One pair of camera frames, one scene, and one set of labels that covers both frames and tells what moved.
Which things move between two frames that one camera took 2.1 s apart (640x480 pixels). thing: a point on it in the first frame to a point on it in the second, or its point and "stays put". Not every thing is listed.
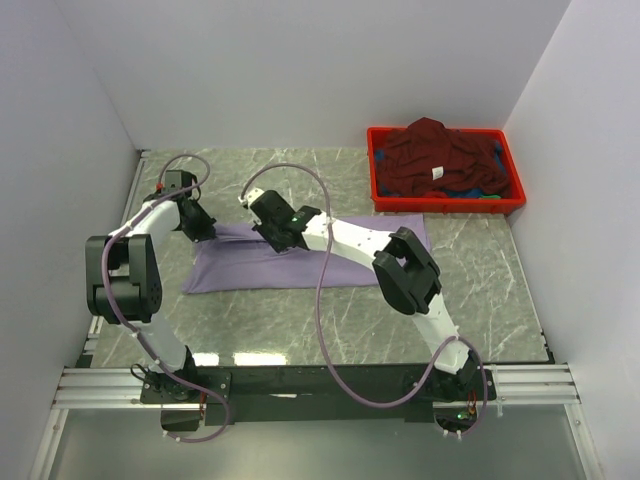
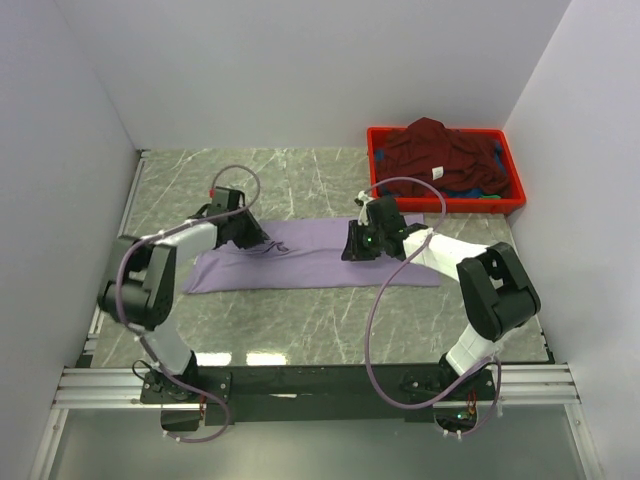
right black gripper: x=261 y=229 to x=354 y=250
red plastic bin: x=484 y=204 stays put
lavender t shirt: x=235 y=258 stays put
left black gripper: x=205 y=231 to x=255 y=234
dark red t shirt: x=426 y=157 stays put
